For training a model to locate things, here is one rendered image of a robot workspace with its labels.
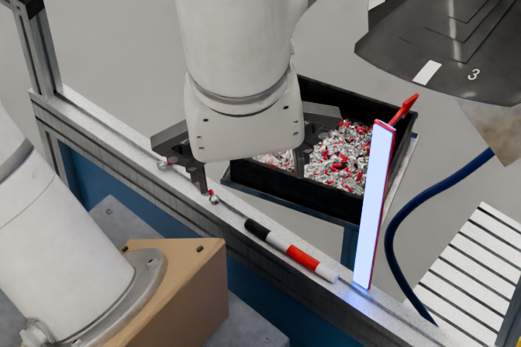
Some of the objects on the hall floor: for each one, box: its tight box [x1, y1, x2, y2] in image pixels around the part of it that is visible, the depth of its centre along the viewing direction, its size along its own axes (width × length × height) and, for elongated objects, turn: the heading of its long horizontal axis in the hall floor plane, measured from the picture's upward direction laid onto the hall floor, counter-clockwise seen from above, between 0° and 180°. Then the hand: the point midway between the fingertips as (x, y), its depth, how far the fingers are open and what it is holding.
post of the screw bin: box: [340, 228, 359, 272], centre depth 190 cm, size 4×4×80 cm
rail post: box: [37, 125, 83, 206], centre depth 198 cm, size 4×4×78 cm
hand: (250, 167), depth 106 cm, fingers open, 8 cm apart
